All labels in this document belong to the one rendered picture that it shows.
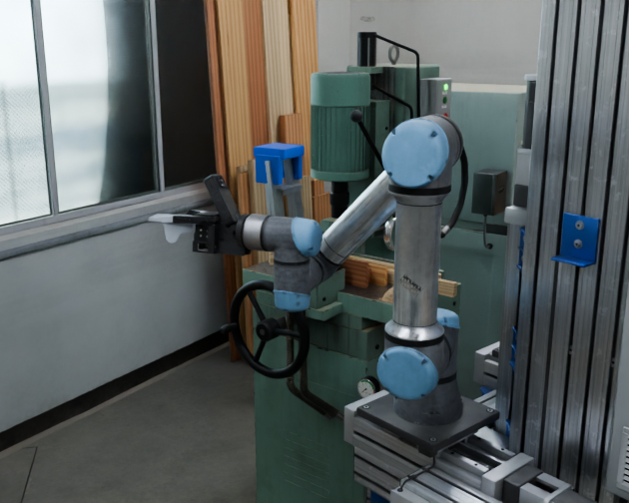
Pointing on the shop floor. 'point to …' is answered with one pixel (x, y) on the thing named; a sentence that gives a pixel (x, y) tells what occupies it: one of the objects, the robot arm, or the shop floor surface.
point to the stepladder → (289, 157)
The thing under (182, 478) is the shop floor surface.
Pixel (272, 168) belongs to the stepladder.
